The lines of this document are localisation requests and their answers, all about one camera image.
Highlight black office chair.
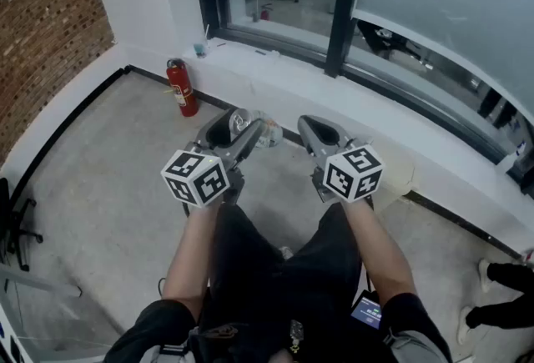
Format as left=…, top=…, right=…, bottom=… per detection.
left=0, top=176, right=45, bottom=273

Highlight clear plastic bottle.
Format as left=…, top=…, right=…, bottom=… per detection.
left=249, top=109, right=285, bottom=149

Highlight small teal cup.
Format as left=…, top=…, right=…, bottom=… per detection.
left=193, top=23, right=211, bottom=59

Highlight black device with screen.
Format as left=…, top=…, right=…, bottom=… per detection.
left=349, top=289, right=383, bottom=331

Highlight beaded keychain charm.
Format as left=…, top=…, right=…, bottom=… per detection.
left=289, top=319, right=305, bottom=355

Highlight white spray bottle blue nozzle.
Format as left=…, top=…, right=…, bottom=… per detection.
left=496, top=139, right=527, bottom=173

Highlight person's right forearm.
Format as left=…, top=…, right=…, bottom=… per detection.
left=341, top=197, right=418, bottom=308

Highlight grey harness strap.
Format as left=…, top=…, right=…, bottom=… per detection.
left=140, top=342, right=197, bottom=363
left=386, top=327, right=444, bottom=363

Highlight person's black shirt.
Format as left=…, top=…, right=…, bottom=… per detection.
left=103, top=292, right=454, bottom=363

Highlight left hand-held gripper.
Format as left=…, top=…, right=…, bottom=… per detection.
left=160, top=108, right=265, bottom=209

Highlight person's black shorts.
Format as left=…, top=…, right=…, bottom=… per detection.
left=199, top=202, right=369, bottom=363

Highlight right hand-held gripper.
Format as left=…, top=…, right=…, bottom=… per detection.
left=297, top=114, right=385, bottom=206

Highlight person's left forearm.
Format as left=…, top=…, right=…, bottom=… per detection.
left=161, top=202, right=219, bottom=312

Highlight red fire extinguisher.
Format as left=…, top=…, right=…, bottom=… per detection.
left=165, top=58, right=199, bottom=118

